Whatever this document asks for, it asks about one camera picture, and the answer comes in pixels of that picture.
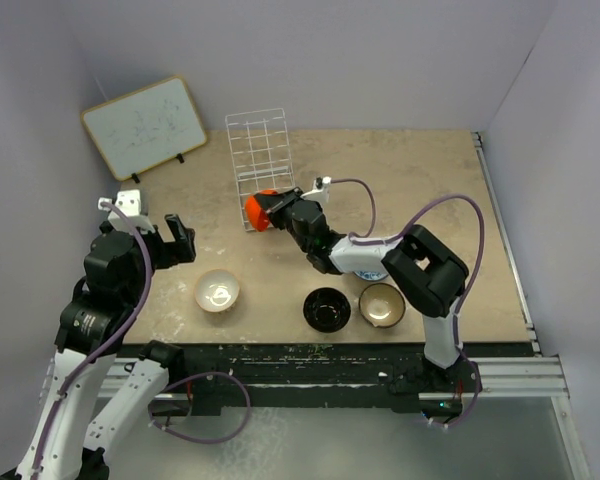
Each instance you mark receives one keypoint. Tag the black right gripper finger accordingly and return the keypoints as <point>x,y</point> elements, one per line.
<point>280,215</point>
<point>274,202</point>

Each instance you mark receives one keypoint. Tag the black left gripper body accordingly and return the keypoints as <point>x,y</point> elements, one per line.
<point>162,254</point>

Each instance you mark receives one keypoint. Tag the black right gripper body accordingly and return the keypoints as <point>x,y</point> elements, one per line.
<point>307,247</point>

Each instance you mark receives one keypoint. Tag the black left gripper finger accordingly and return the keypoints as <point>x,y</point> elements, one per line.
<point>175,226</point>
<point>188,246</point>

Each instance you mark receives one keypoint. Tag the white wire dish rack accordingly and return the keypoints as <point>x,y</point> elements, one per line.
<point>260,152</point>

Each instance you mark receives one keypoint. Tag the blue and white bowl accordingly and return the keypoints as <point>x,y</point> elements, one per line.
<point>371,276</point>

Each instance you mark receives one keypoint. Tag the black glossy bowl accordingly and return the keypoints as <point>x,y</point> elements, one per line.
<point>326,310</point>

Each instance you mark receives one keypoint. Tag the brown patterned bowl cream inside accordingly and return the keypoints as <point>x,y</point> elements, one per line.
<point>382,305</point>

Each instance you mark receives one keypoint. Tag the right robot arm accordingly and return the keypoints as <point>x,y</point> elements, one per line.
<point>432,278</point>

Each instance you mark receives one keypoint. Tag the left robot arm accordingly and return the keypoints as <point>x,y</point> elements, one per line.
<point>72,440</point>

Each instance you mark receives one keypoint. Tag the white bowl with orange rim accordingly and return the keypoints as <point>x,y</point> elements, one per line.
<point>217,291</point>

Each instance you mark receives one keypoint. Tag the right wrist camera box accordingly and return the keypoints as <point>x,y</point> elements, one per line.
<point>320,191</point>

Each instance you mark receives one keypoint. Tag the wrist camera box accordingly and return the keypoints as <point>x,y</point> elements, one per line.
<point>320,191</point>
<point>134,208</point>

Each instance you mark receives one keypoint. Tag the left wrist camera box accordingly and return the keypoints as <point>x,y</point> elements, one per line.
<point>134,208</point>

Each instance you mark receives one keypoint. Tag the whiteboard with wooden frame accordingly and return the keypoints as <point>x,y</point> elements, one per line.
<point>145,128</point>

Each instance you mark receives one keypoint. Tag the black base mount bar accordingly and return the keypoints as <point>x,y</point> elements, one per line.
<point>393,376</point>

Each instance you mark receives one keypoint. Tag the aluminium rail frame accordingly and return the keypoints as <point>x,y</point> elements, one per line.
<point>508,369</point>

